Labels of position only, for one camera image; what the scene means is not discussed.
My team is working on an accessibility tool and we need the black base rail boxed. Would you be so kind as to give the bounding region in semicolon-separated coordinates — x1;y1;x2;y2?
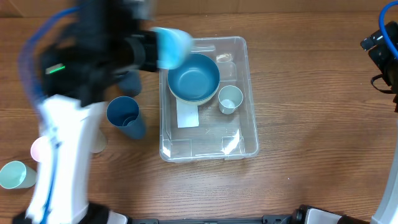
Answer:
127;215;292;224

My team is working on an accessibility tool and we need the white label in bin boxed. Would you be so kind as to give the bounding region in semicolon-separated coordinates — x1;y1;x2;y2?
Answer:
176;100;199;128

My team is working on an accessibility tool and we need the mint green small cup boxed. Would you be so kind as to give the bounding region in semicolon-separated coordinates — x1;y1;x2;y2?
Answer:
1;161;37;189

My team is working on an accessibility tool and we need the dark blue bowl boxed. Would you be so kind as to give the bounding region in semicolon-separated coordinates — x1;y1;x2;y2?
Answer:
167;53;221;101

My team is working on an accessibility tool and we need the grey small cup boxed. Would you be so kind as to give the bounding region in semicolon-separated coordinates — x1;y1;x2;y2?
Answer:
218;85;244;114

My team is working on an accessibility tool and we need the pink small cup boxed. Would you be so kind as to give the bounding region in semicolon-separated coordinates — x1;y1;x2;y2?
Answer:
30;138;42;162

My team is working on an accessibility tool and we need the clear plastic storage bin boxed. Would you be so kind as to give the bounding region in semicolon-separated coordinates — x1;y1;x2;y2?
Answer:
159;35;260;163

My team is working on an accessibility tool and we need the beige tall cup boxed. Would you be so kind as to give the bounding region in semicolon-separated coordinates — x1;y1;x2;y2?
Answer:
91;130;107;154

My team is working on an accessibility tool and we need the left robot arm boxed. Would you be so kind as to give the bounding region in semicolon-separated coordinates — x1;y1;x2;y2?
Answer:
13;0;159;223

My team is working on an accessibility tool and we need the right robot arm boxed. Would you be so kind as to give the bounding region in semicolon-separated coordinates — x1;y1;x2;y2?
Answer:
360;30;397;224

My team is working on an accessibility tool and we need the left blue cable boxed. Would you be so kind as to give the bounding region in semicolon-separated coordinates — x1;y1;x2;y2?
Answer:
17;6;81;103

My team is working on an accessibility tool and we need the dark blue tall cup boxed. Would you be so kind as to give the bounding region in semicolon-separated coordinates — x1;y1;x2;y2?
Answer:
118;70;142;97
106;96;146;139

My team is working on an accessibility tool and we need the cream bowl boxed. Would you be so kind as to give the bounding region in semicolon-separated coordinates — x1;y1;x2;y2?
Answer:
169;88;218;96
174;94;215;105

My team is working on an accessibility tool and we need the light blue small cup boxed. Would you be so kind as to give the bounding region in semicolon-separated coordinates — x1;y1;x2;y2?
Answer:
152;27;193;70

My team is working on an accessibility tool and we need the blue cable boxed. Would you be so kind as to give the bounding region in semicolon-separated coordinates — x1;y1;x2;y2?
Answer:
377;0;398;60
17;6;81;103

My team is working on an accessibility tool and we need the right blue cable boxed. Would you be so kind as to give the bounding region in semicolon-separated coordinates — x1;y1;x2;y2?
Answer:
377;0;398;60

